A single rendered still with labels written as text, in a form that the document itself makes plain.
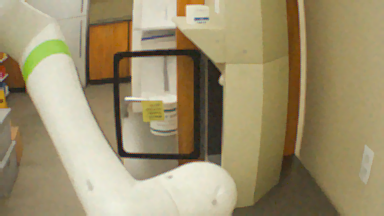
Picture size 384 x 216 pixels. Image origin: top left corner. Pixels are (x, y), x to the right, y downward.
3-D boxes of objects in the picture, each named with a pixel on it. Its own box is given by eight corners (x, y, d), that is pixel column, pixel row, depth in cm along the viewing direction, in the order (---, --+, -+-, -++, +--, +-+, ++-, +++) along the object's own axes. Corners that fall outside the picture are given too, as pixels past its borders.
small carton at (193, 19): (201, 22, 131) (200, 5, 129) (209, 24, 127) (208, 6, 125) (186, 23, 129) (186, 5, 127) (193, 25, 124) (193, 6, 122)
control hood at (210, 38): (205, 42, 151) (204, 16, 148) (225, 63, 121) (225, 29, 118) (170, 43, 150) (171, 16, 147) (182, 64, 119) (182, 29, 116)
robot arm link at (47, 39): (2, 38, 75) (34, -3, 74) (32, 57, 86) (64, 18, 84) (13, 89, 66) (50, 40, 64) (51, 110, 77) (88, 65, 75)
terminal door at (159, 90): (200, 159, 163) (200, 49, 150) (118, 157, 163) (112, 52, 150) (200, 158, 164) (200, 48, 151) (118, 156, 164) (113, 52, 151)
